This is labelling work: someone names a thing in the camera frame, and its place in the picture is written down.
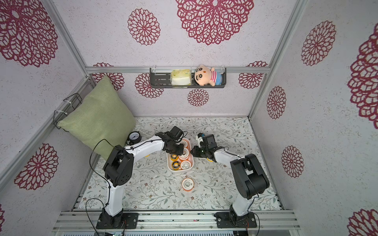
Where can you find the black wire wall rack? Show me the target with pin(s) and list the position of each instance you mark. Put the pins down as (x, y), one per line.
(70, 104)

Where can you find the yellow black tape roll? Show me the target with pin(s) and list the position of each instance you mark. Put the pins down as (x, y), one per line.
(174, 157)
(176, 165)

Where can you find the orange white tape roll bottom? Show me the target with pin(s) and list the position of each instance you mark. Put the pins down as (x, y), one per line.
(188, 184)

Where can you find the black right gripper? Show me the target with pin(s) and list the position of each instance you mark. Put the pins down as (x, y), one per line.
(199, 151)

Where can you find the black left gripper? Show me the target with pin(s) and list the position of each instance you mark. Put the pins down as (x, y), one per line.
(179, 152)

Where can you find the aluminium front rail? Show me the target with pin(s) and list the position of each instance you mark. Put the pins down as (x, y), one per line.
(181, 220)

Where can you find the black pressure gauge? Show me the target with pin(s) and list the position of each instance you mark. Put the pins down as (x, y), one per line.
(133, 138)

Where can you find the plush doll striped shirt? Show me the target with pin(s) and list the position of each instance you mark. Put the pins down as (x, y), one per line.
(207, 76)

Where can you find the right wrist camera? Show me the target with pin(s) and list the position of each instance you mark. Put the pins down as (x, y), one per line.
(199, 139)

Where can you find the orange white tape roll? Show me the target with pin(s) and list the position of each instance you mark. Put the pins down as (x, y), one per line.
(186, 143)
(185, 165)
(185, 155)
(188, 184)

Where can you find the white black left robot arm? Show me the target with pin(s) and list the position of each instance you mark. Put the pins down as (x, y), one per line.
(119, 165)

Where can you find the green square pillow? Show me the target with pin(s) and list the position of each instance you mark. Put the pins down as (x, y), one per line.
(102, 121)

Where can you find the black wall shelf basket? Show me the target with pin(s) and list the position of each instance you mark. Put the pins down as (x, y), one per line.
(161, 78)

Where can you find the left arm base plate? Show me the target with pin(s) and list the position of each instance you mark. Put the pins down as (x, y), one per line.
(120, 221)

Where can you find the yellow green sponge pack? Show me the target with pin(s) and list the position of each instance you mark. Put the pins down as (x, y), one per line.
(182, 77)

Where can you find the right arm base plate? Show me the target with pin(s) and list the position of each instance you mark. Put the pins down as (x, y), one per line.
(231, 220)

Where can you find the white plastic storage box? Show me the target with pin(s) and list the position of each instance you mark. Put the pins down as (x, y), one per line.
(169, 162)

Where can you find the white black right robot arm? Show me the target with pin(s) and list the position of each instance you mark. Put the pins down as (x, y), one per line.
(249, 176)

